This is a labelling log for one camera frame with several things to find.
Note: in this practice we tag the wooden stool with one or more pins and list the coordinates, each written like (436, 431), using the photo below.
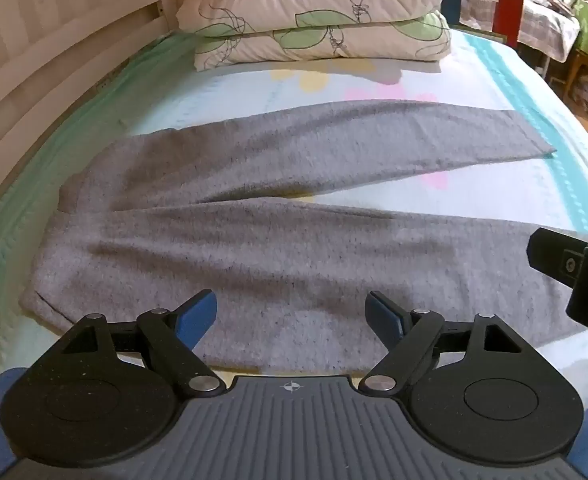
(586, 80)

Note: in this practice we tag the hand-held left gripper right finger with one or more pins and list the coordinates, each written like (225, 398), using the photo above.
(383, 316)

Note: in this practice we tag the grey pants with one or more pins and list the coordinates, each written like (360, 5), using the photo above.
(274, 220)

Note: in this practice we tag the white wooden bed rail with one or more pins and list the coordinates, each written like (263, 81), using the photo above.
(49, 65)

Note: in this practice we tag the bed with pastel sheet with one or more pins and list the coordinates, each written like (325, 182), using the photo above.
(499, 195)

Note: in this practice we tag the red post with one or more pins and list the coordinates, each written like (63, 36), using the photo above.
(508, 10)

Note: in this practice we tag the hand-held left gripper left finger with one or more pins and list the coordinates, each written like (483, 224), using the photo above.
(198, 312)

